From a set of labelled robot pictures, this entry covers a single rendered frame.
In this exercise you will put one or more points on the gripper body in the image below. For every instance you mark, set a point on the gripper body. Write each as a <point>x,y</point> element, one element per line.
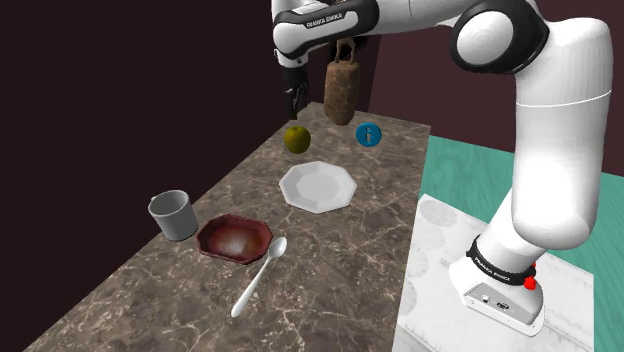
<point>294,85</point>

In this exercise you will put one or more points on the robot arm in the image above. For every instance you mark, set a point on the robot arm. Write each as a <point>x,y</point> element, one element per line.
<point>556,146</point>

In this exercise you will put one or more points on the brown rusty cowbell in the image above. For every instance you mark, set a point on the brown rusty cowbell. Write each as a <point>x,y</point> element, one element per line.
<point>342,92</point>

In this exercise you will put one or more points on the green apple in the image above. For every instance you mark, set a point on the green apple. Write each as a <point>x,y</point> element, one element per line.
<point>297,139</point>

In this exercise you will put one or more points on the blue round disc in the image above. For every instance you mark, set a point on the blue round disc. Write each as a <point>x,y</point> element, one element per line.
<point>368,135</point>

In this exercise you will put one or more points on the white octagonal plate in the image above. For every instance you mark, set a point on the white octagonal plate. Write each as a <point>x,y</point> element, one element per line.
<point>318,186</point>

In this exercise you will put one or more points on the dark red octagonal bowl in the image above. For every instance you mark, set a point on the dark red octagonal bowl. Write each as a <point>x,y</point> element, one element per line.
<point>234,239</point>

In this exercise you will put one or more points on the grey cup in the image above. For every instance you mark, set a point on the grey cup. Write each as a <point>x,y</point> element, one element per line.
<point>173,215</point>

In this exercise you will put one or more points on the white spoon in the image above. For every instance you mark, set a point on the white spoon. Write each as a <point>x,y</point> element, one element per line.
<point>258,278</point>

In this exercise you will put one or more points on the white patterned robot stand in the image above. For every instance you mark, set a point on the white patterned robot stand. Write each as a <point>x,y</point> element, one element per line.
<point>434,302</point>

